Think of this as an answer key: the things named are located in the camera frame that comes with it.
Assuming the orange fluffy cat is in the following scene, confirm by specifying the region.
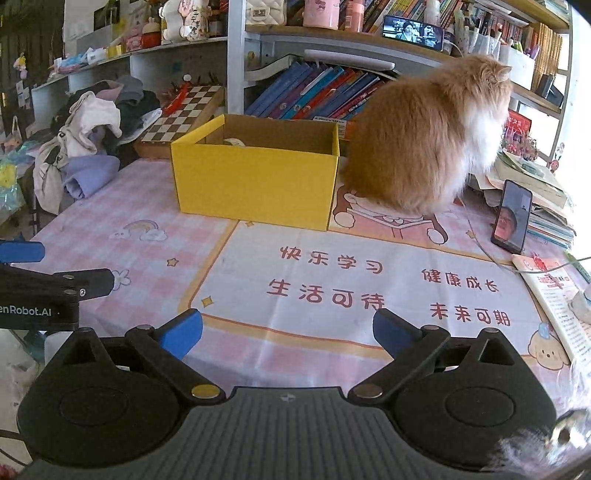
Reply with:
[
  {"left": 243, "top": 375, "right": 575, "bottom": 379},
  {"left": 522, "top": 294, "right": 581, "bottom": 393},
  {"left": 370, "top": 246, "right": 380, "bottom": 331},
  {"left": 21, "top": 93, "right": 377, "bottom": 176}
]
[{"left": 342, "top": 55, "right": 513, "bottom": 215}]

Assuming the white Pikachu power strip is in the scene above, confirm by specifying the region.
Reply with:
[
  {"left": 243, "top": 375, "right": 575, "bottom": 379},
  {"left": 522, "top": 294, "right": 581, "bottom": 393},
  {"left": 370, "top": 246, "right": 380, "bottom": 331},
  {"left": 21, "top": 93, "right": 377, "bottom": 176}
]
[{"left": 223, "top": 138, "right": 245, "bottom": 147}]

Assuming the row of colourful books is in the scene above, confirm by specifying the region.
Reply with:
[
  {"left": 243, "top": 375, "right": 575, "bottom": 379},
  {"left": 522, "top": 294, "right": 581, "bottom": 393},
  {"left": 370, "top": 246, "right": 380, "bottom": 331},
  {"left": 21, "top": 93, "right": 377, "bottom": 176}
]
[{"left": 243, "top": 60, "right": 394, "bottom": 122}]

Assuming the checkered chess board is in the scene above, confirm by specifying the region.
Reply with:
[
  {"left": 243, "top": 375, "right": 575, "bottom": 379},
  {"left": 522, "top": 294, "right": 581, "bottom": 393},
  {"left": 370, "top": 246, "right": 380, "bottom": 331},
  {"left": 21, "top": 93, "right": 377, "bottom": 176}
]
[{"left": 133, "top": 85, "right": 225, "bottom": 160}]

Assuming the black smartphone on stand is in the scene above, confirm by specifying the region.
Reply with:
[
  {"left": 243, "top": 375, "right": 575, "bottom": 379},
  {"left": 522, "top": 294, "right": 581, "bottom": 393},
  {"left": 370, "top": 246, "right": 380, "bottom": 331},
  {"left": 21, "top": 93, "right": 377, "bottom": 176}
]
[{"left": 491, "top": 180, "right": 533, "bottom": 254}]

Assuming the grey bookshelf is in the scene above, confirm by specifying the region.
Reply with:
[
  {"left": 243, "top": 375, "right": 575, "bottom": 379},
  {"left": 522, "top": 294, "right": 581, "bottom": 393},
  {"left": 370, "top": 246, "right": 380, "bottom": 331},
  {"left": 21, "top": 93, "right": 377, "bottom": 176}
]
[{"left": 29, "top": 0, "right": 574, "bottom": 163}]

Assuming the open booklet with red print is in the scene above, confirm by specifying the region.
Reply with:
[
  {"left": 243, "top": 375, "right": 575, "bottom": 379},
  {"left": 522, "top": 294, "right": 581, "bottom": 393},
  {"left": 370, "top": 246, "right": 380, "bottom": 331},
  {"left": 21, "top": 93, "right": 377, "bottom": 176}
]
[{"left": 512, "top": 255, "right": 590, "bottom": 370}]

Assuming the pink cartoon table mat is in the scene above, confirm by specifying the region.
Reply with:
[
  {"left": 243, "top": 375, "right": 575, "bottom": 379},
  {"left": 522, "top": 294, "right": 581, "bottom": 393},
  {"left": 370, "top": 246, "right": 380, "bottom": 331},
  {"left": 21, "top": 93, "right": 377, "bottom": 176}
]
[{"left": 38, "top": 161, "right": 570, "bottom": 404}]

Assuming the pile of clothes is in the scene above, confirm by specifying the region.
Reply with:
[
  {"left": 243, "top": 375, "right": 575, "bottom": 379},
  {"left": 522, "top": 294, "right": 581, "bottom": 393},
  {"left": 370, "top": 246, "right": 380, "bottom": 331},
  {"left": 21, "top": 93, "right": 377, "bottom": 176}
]
[{"left": 33, "top": 75, "right": 162, "bottom": 215}]

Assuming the pink cup on shelf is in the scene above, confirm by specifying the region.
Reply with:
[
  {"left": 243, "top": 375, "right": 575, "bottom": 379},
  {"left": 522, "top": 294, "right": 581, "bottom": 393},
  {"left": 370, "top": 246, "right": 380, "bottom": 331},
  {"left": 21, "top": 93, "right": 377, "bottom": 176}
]
[{"left": 303, "top": 0, "right": 339, "bottom": 30}]

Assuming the purple folded cloth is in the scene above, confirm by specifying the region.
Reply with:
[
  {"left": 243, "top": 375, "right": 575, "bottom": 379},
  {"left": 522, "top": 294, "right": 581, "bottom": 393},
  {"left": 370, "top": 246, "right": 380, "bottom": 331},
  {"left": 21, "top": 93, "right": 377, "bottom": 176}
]
[{"left": 63, "top": 154, "right": 120, "bottom": 200}]

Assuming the yellow cardboard box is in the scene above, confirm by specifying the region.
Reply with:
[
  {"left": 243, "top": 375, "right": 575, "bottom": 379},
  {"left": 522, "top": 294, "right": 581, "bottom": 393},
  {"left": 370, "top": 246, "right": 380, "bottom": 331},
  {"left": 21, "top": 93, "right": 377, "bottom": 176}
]
[{"left": 170, "top": 115, "right": 339, "bottom": 231}]

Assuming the stack of papers and books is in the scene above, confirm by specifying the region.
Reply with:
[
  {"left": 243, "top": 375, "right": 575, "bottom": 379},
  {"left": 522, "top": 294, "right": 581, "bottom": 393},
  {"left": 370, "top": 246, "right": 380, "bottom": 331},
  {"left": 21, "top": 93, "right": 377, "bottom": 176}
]
[{"left": 470, "top": 150, "right": 576, "bottom": 249}]

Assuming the phone showing video on shelf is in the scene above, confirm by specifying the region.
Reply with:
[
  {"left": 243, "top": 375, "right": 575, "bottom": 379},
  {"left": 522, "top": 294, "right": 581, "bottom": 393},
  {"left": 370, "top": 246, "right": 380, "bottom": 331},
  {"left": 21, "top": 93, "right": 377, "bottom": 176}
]
[{"left": 382, "top": 15, "right": 444, "bottom": 52}]

